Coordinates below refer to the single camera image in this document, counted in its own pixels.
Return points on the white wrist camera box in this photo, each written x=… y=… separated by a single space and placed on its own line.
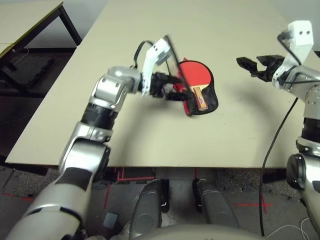
x=151 y=60
x=300 y=32

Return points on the grey robot torso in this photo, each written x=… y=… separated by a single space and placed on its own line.
x=200 y=233

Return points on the red ping-pong paddle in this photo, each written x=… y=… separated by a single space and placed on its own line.
x=197 y=75

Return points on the grey left robot leg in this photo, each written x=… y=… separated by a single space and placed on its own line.
x=146 y=207

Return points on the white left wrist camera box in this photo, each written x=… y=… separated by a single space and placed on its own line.
x=151 y=60

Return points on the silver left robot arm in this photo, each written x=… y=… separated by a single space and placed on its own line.
x=75 y=155

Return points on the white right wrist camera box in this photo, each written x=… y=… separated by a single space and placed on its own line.
x=300 y=32

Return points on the grey robot leg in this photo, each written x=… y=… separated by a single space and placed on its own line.
x=217 y=207
x=146 y=207

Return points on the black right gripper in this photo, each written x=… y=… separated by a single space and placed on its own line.
x=268 y=72

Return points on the grey right robot leg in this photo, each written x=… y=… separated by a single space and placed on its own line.
x=217 y=207

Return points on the black foam floor mat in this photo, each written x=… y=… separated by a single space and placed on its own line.
x=30 y=70

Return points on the small blue-grey floor box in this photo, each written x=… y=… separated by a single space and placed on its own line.
x=110 y=220

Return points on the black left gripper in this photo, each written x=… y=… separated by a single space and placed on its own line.
x=158 y=85

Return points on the red black paddle case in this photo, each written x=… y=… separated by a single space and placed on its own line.
x=212 y=100

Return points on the beige side table black legs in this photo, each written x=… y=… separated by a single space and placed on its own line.
x=25 y=17

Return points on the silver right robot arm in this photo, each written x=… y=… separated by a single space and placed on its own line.
x=312 y=100

